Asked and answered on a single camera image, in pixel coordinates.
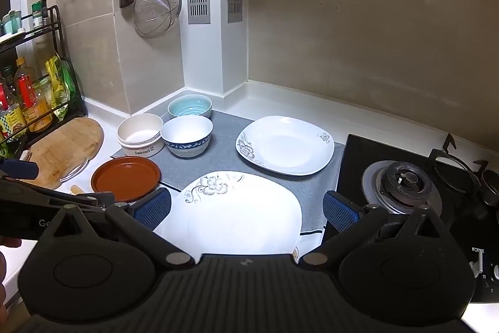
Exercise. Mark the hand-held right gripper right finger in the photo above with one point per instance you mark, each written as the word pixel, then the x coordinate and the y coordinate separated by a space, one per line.
pixel 341 212

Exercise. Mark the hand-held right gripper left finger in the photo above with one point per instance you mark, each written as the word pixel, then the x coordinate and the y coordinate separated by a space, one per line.
pixel 154 208

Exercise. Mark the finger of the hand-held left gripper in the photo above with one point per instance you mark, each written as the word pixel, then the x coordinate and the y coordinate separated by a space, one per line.
pixel 19 169
pixel 58 195

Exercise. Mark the brown round plate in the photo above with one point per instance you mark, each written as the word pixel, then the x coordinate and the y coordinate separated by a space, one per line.
pixel 126 179

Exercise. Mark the cream bowl with print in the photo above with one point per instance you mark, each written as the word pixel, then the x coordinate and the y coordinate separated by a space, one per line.
pixel 139 132

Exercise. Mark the white floral square plate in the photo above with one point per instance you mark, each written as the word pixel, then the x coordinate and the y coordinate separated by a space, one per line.
pixel 234 216
pixel 284 145

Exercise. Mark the white bowl blue pattern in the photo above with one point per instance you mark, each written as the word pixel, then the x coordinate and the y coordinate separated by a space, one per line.
pixel 186 134

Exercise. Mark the person's left hand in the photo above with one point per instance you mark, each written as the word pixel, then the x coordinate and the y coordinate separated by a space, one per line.
pixel 2 266

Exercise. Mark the small beige stick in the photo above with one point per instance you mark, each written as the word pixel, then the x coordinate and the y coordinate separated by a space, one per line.
pixel 77 189

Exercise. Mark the yellow label sauce bottle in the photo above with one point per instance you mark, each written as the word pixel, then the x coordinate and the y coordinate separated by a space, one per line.
pixel 11 118

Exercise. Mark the black glass gas stove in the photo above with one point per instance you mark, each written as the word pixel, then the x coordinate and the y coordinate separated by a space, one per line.
pixel 351 161

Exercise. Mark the wooden cutting board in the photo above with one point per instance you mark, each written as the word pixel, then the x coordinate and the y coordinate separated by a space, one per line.
pixel 66 142

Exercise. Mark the orange label jar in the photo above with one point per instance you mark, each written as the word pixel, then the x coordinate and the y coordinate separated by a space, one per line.
pixel 39 114

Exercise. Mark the metal stove burner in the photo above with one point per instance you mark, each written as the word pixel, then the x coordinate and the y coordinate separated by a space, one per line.
pixel 403 184

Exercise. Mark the red label bottle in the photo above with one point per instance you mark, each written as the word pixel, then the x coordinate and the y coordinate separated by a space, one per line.
pixel 25 91

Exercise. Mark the grey dish mat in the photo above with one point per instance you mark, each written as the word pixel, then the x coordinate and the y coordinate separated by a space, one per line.
pixel 218 161

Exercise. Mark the yellow green packet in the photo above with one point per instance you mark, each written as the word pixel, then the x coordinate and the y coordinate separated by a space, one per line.
pixel 58 83

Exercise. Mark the light blue bowl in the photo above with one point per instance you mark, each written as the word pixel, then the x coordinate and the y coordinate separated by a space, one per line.
pixel 190 106

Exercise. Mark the black pan support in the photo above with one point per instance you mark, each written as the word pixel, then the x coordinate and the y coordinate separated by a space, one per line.
pixel 448 157

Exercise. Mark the silver stove knob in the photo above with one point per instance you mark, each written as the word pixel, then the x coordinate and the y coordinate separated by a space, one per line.
pixel 477 264

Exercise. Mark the teal jar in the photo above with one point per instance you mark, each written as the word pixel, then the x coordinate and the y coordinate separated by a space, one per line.
pixel 11 23

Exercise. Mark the green cap spice jar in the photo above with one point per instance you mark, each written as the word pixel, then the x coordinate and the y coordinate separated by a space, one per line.
pixel 39 15

